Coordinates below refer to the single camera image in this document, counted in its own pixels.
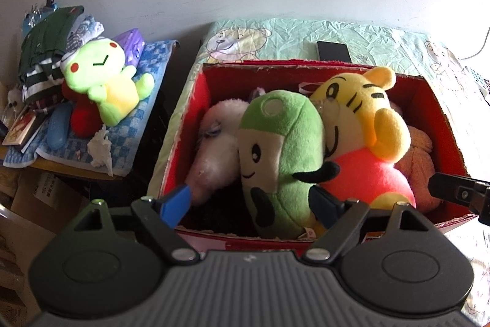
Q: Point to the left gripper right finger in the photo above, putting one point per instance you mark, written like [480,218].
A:
[343,221]

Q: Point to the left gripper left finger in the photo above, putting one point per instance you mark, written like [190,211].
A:
[155,220]

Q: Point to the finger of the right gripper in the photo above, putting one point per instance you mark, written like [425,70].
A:
[464,191]

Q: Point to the pink plush teddy bear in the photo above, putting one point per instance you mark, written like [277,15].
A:
[410,150]

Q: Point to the white plush bunny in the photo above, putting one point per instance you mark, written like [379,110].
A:
[216,163]

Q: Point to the yellow tiger plush toy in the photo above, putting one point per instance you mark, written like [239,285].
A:
[365,137]

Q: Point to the green pea plush toy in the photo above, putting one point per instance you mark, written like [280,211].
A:
[281,145]

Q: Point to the crumpled white tissue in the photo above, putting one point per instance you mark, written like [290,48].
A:
[99,148]

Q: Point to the cardboard box on floor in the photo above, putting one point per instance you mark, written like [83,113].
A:
[43,204]

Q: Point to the cartoon bear bed sheet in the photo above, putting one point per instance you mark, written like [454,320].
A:
[461,86]

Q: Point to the green frog plush toy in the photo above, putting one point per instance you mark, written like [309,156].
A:
[98,70]

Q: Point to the black smartphone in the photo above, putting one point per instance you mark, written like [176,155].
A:
[331,51]

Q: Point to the purple tissue pack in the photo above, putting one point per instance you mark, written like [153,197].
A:
[132,43]

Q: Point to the dark green folded clothes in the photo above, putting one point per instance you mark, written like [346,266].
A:
[41,53]

